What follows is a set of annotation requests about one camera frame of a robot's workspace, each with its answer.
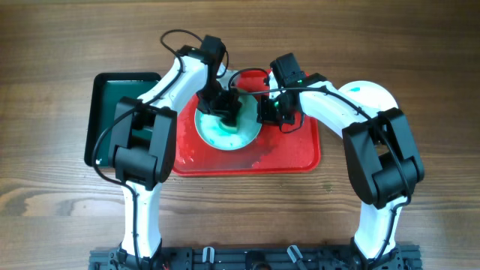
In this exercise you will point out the red plastic tray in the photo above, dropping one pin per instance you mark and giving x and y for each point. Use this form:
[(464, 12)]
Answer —
[(271, 152)]

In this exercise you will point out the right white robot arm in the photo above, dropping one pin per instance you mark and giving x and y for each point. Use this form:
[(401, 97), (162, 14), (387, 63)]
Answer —
[(382, 159)]

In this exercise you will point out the white plate green streak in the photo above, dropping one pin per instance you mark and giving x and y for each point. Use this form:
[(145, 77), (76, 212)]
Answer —
[(369, 94)]

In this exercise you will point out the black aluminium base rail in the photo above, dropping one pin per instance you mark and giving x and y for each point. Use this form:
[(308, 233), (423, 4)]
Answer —
[(292, 257)]

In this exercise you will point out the green yellow sponge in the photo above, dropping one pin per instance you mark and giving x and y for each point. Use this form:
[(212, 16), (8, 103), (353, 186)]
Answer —
[(229, 127)]

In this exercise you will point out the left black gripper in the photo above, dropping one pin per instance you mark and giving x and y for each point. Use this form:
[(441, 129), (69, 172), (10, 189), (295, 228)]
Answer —
[(223, 106)]

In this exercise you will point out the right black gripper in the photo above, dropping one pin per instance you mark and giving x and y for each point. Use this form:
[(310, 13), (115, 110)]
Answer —
[(263, 115)]

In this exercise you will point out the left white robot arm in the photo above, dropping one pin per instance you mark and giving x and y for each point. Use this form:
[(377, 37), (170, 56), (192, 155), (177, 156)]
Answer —
[(142, 147)]

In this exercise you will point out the dark green water tray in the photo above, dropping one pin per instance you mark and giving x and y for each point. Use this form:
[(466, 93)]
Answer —
[(108, 89)]

